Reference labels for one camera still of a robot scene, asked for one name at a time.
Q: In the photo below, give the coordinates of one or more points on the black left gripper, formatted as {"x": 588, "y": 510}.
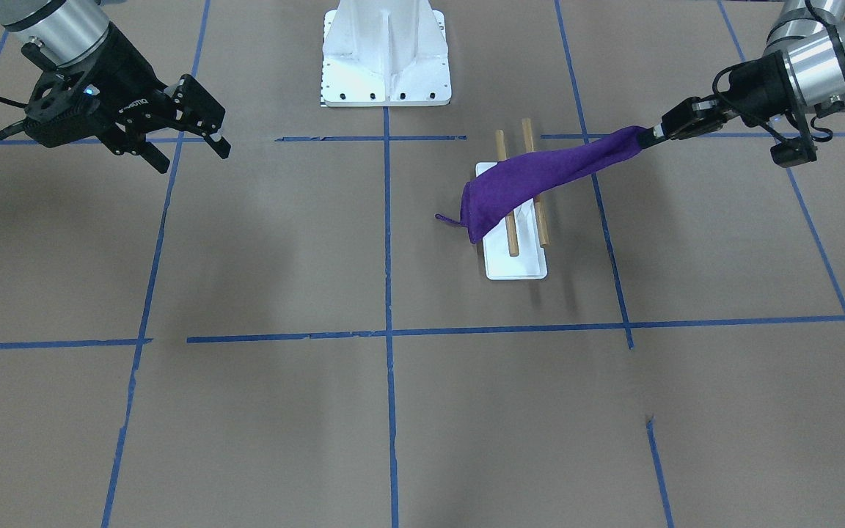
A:
{"x": 758, "y": 85}

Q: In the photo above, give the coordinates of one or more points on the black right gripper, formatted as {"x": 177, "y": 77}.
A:
{"x": 116, "y": 82}

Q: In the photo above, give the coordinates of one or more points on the purple towel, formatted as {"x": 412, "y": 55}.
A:
{"x": 488, "y": 198}

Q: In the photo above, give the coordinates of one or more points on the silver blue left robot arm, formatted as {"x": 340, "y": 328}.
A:
{"x": 800, "y": 71}

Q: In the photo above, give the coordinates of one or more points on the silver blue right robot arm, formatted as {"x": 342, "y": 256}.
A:
{"x": 69, "y": 30}

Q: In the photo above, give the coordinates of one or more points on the wooden rack rod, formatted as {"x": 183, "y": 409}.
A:
{"x": 542, "y": 219}
{"x": 512, "y": 234}

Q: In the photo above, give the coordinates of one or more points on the white towel rack base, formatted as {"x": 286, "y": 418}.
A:
{"x": 529, "y": 263}

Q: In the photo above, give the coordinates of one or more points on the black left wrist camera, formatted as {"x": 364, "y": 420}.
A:
{"x": 794, "y": 151}

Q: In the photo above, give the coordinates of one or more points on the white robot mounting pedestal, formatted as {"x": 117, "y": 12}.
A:
{"x": 385, "y": 54}

